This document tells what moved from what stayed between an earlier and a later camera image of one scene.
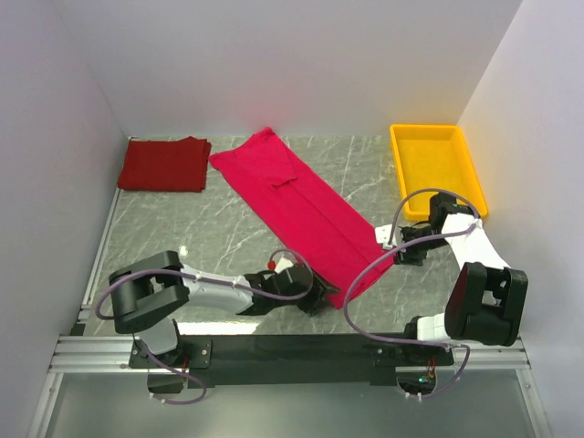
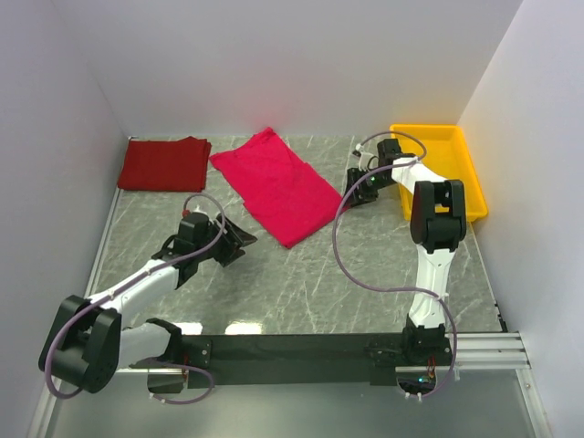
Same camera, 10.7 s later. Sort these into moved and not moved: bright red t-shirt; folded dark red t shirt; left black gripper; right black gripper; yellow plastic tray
Moved: bright red t-shirt; left black gripper; right black gripper
Not moved: folded dark red t shirt; yellow plastic tray
